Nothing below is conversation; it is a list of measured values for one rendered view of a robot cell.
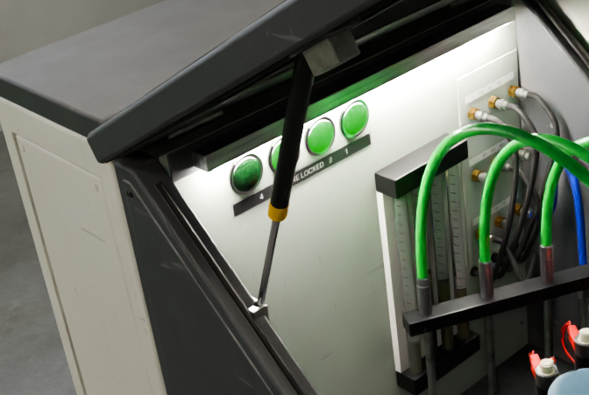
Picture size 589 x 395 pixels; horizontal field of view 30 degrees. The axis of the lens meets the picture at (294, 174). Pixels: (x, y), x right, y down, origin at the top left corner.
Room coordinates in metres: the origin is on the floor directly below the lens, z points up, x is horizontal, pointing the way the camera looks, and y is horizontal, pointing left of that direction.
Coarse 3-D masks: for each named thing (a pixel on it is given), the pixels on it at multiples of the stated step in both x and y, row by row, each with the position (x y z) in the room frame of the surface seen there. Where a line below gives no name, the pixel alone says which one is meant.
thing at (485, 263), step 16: (512, 144) 1.19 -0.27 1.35; (560, 144) 1.13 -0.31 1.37; (576, 144) 1.12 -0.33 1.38; (496, 160) 1.21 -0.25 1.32; (496, 176) 1.22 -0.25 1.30; (480, 208) 1.24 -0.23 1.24; (480, 224) 1.23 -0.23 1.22; (480, 240) 1.24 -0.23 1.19; (480, 256) 1.24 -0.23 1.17; (480, 272) 1.24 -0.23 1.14; (480, 288) 1.24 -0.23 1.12
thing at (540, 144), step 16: (464, 128) 1.15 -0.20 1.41; (480, 128) 1.12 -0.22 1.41; (496, 128) 1.11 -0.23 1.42; (512, 128) 1.09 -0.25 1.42; (448, 144) 1.16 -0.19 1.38; (528, 144) 1.07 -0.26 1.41; (544, 144) 1.06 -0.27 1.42; (432, 160) 1.19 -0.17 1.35; (560, 160) 1.03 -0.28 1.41; (576, 160) 1.03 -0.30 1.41; (432, 176) 1.19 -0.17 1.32; (576, 176) 1.02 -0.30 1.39; (416, 224) 1.22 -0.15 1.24; (416, 240) 1.22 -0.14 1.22; (416, 256) 1.22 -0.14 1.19
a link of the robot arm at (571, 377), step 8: (560, 376) 0.78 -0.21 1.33; (568, 376) 0.78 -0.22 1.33; (576, 376) 0.77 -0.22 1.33; (584, 376) 0.77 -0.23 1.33; (552, 384) 0.77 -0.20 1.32; (560, 384) 0.77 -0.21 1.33; (568, 384) 0.76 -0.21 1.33; (576, 384) 0.76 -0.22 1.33; (584, 384) 0.76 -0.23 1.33; (552, 392) 0.76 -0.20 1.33; (560, 392) 0.76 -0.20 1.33; (568, 392) 0.75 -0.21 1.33; (576, 392) 0.75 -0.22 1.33; (584, 392) 0.75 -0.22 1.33
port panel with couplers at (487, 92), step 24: (480, 72) 1.42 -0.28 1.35; (504, 72) 1.45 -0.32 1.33; (480, 96) 1.42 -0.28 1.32; (504, 96) 1.45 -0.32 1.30; (480, 120) 1.38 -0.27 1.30; (504, 120) 1.45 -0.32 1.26; (480, 144) 1.42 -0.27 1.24; (504, 144) 1.45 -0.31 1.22; (480, 168) 1.41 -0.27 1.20; (504, 168) 1.41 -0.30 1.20; (480, 192) 1.41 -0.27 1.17; (504, 192) 1.44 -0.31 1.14; (504, 216) 1.44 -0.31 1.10; (528, 216) 1.44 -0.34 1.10
